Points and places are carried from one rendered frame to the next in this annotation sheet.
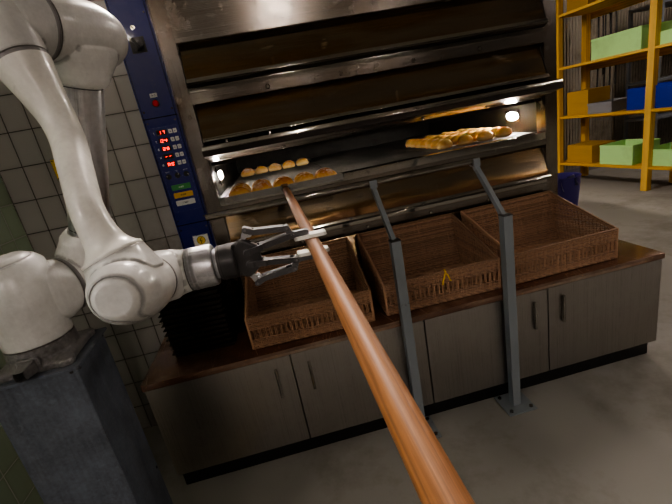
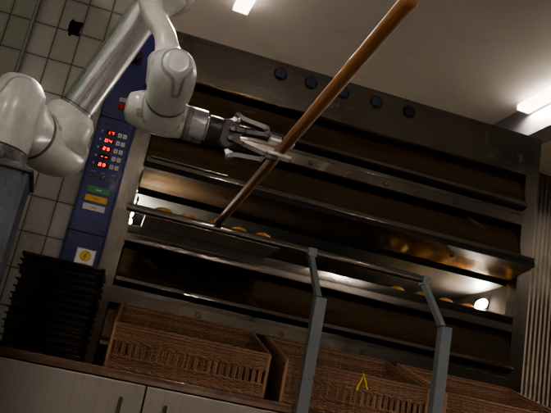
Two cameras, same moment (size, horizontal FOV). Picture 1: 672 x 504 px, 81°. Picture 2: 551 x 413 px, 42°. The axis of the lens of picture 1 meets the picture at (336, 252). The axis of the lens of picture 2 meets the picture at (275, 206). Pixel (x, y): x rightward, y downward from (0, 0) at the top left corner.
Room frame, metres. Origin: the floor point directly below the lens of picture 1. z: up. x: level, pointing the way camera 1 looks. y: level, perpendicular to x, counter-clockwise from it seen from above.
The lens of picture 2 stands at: (-0.94, 0.17, 0.50)
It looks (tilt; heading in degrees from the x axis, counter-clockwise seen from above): 17 degrees up; 355
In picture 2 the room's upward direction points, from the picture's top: 11 degrees clockwise
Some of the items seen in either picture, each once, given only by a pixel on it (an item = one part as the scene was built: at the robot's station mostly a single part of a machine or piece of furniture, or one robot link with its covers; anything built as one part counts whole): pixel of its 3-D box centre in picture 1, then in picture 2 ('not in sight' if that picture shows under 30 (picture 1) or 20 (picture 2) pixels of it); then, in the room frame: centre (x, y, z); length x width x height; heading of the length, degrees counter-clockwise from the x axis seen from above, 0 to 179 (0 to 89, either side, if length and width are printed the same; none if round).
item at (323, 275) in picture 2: (389, 167); (328, 278); (2.13, -0.36, 1.16); 1.80 x 0.06 x 0.04; 97
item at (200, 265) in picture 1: (204, 266); (196, 125); (0.80, 0.28, 1.20); 0.09 x 0.06 x 0.09; 8
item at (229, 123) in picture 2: (239, 258); (223, 133); (0.81, 0.20, 1.20); 0.09 x 0.07 x 0.08; 98
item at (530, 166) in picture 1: (393, 193); (324, 308); (2.10, -0.37, 1.02); 1.79 x 0.11 x 0.19; 97
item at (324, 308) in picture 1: (304, 287); (186, 347); (1.77, 0.18, 0.72); 0.56 x 0.49 x 0.28; 95
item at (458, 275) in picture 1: (423, 258); (339, 378); (1.84, -0.42, 0.72); 0.56 x 0.49 x 0.28; 96
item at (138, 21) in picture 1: (215, 198); (85, 274); (2.90, 0.79, 1.08); 1.93 x 0.16 x 2.15; 7
